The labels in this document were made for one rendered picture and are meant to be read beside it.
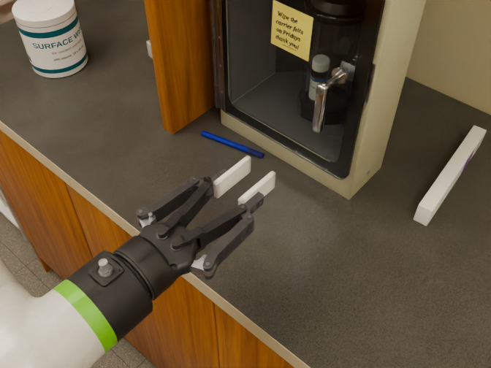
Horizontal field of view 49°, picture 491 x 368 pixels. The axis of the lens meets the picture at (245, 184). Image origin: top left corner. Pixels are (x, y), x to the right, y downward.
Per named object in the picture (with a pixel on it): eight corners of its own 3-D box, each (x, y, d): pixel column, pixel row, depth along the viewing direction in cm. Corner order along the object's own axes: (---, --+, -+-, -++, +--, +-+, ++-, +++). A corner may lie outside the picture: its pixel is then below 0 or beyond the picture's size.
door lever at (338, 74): (340, 120, 86) (326, 113, 87) (348, 71, 79) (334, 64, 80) (320, 137, 83) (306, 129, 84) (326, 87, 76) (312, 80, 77)
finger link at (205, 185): (167, 255, 68) (158, 250, 68) (214, 197, 74) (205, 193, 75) (164, 236, 65) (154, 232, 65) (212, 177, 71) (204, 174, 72)
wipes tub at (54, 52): (66, 40, 133) (50, -18, 122) (99, 60, 127) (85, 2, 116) (20, 63, 126) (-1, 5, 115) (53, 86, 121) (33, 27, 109)
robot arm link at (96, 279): (77, 311, 66) (124, 358, 62) (51, 257, 58) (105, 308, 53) (115, 280, 69) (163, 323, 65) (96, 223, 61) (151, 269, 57)
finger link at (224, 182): (217, 199, 73) (213, 196, 74) (250, 171, 77) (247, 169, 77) (216, 184, 71) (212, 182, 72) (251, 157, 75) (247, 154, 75)
